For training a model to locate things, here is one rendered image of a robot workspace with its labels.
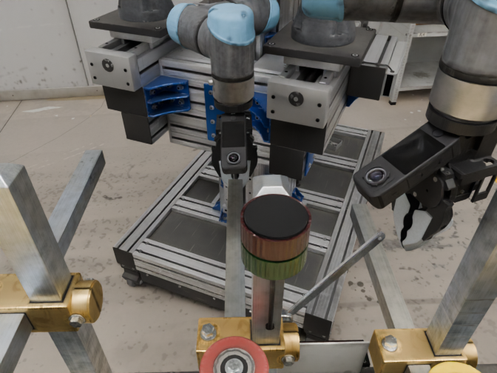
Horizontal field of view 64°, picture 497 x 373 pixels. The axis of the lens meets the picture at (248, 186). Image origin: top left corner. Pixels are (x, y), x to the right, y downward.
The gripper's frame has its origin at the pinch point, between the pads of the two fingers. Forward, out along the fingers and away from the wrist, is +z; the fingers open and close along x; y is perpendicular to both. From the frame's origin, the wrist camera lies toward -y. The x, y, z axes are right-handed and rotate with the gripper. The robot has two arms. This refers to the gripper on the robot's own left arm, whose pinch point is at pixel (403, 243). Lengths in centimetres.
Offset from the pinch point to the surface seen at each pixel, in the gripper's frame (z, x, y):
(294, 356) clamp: 9.9, -4.5, -18.1
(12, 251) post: -10.3, 6.2, -45.7
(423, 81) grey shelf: 81, 183, 187
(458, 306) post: 1.3, -10.0, 0.6
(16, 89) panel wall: 87, 291, -92
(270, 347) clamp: 8.0, -3.2, -21.0
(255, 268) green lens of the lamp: -13.5, -7.1, -24.9
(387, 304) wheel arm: 12.8, -0.9, 0.1
